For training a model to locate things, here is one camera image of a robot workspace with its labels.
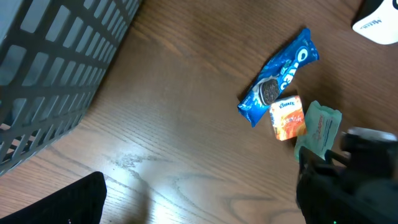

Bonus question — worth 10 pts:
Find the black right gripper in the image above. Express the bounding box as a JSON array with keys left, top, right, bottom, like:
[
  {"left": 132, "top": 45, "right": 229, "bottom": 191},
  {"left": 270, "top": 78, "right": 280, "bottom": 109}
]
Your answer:
[{"left": 298, "top": 127, "right": 397, "bottom": 193}]

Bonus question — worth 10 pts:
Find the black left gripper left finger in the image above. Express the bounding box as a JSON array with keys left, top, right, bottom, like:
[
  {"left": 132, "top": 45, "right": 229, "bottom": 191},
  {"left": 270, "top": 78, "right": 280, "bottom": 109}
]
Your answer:
[{"left": 1, "top": 171, "right": 107, "bottom": 224}]

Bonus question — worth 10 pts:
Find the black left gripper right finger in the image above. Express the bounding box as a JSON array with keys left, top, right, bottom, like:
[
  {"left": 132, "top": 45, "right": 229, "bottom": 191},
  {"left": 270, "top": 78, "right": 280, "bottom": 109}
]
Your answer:
[{"left": 297, "top": 175, "right": 397, "bottom": 224}]

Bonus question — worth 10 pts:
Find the green wet tissue pack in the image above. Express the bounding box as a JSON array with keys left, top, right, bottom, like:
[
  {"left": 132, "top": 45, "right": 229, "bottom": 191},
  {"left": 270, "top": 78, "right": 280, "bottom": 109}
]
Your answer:
[{"left": 294, "top": 101, "right": 342, "bottom": 160}]

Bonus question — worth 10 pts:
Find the orange tissue pack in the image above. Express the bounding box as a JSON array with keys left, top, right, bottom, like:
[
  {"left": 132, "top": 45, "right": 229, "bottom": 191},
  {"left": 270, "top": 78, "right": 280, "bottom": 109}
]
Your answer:
[{"left": 270, "top": 95, "right": 307, "bottom": 141}]

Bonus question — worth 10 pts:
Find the blue oreo cookie pack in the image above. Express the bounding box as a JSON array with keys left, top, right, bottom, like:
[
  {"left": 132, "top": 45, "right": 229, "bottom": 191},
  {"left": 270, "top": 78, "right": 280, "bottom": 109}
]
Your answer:
[{"left": 237, "top": 28, "right": 320, "bottom": 127}]

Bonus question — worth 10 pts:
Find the grey plastic mesh basket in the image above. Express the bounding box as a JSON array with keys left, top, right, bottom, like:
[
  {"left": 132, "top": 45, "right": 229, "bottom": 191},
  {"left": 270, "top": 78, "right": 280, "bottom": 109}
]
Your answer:
[{"left": 1, "top": 0, "right": 141, "bottom": 174}]

